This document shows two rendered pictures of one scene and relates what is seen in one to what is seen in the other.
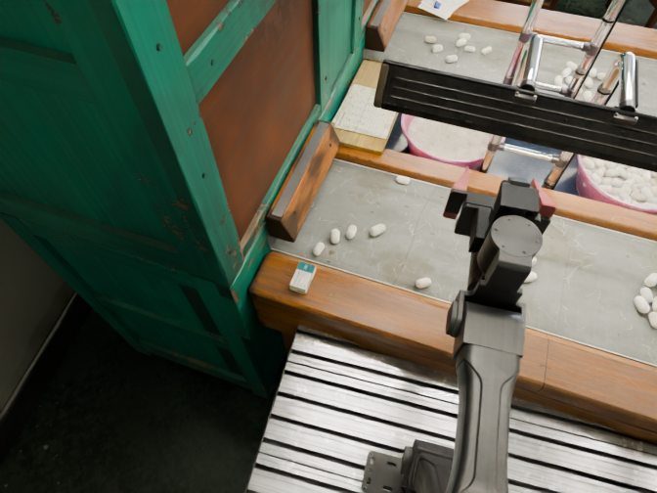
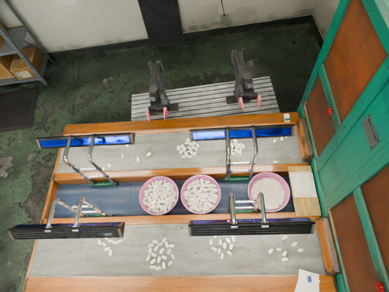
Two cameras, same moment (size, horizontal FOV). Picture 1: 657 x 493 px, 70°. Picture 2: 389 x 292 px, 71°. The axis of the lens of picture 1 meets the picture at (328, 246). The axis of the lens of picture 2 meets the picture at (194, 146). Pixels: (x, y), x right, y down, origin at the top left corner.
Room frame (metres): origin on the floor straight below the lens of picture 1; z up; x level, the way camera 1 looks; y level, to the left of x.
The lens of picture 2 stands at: (1.34, -0.82, 2.50)
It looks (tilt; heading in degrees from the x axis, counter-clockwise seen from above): 61 degrees down; 170
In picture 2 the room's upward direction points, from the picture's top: 12 degrees counter-clockwise
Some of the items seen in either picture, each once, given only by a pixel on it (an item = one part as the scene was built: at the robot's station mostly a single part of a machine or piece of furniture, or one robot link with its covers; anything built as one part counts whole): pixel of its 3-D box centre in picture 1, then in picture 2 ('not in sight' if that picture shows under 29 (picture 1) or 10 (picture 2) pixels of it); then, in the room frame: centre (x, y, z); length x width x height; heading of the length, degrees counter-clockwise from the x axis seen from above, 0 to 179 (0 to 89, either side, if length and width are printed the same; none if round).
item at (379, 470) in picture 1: (422, 483); (238, 96); (0.09, -0.16, 0.71); 0.20 x 0.07 x 0.08; 75
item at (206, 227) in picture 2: not in sight; (249, 225); (1.11, -0.58, 1.08); 0.62 x 0.08 x 0.07; 70
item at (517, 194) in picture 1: (506, 213); (248, 88); (0.35, -0.23, 1.13); 0.07 x 0.06 x 0.11; 75
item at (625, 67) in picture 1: (533, 159); (239, 155); (0.65, -0.42, 0.90); 0.20 x 0.19 x 0.45; 70
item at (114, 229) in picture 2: not in sight; (65, 229); (0.77, -1.49, 1.08); 0.62 x 0.08 x 0.07; 70
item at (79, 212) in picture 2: not in sight; (83, 222); (0.69, -1.47, 0.90); 0.20 x 0.19 x 0.45; 70
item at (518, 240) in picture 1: (496, 283); (246, 78); (0.26, -0.20, 1.12); 0.12 x 0.09 x 0.12; 165
